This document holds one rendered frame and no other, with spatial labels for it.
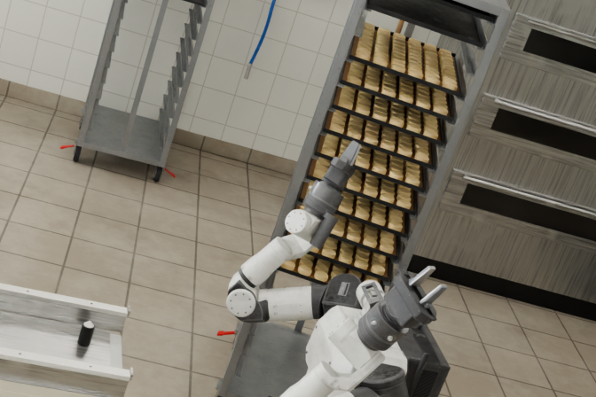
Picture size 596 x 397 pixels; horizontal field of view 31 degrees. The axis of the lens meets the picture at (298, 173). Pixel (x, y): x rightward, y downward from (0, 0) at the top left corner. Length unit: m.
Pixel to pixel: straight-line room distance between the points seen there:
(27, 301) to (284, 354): 1.82
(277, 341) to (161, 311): 0.56
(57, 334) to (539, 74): 3.50
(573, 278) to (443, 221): 0.84
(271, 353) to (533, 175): 2.07
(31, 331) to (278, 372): 1.71
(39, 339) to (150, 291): 2.16
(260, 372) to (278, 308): 1.42
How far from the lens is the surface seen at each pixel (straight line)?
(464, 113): 3.64
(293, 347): 4.54
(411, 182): 3.76
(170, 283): 5.03
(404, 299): 2.26
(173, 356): 4.50
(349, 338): 2.34
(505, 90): 5.69
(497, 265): 6.08
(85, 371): 2.62
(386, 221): 3.88
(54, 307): 2.87
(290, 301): 2.89
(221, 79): 6.54
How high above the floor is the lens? 2.32
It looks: 20 degrees down
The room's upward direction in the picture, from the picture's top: 19 degrees clockwise
